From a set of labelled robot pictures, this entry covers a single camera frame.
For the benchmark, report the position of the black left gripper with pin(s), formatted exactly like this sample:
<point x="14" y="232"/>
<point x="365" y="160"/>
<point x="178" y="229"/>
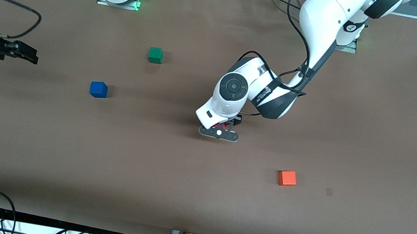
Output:
<point x="236" y="119"/>

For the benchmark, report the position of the red wooden block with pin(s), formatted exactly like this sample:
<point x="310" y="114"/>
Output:
<point x="225" y="126"/>

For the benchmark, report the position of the blue wooden block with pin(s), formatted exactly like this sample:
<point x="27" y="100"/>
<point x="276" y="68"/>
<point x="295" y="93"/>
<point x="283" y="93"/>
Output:
<point x="98" y="89"/>

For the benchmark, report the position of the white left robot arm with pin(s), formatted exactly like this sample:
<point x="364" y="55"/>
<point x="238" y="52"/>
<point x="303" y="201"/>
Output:
<point x="335" y="15"/>

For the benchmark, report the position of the orange wooden block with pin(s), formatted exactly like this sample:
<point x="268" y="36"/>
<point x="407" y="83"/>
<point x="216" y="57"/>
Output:
<point x="287" y="178"/>

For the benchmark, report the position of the brown paper table cover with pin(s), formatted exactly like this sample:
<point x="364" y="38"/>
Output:
<point x="195" y="195"/>

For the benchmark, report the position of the green wooden block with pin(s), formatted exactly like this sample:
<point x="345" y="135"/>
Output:
<point x="155" y="55"/>

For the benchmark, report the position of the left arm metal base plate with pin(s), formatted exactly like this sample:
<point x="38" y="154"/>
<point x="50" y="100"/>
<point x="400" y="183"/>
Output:
<point x="349" y="49"/>

